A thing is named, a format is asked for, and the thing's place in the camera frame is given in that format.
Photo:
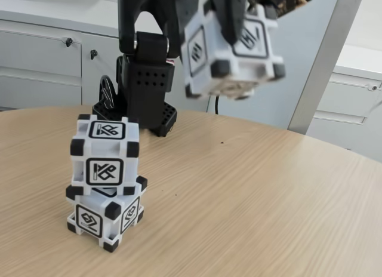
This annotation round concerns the black cabinet key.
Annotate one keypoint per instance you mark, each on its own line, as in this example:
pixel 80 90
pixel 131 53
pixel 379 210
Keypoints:
pixel 69 41
pixel 93 53

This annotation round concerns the gripper camera circuit board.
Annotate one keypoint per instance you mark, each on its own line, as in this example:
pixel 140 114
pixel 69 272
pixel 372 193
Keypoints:
pixel 286 2

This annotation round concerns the white cube stacked-squares symbol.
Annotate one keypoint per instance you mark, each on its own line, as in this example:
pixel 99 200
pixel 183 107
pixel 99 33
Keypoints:
pixel 89 220

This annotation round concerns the white drawer cabinet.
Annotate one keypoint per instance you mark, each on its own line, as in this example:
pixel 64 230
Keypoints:
pixel 343 104

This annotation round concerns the black table clamp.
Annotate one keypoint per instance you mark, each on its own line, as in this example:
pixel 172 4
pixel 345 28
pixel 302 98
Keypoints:
pixel 106 92

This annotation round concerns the grey metal post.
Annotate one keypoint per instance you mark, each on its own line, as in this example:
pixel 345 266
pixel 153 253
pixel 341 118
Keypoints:
pixel 325 65

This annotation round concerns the white cube crossed-loops symbol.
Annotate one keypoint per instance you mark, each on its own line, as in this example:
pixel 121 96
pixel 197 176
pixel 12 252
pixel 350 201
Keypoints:
pixel 104 148

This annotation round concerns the silver cabinet lock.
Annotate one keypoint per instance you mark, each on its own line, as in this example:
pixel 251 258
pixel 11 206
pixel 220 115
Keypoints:
pixel 373 86

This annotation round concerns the white wide cabinet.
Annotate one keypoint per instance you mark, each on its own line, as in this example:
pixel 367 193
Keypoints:
pixel 35 59

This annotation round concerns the white cube zigzag symbol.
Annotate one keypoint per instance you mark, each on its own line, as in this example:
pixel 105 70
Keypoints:
pixel 215 62

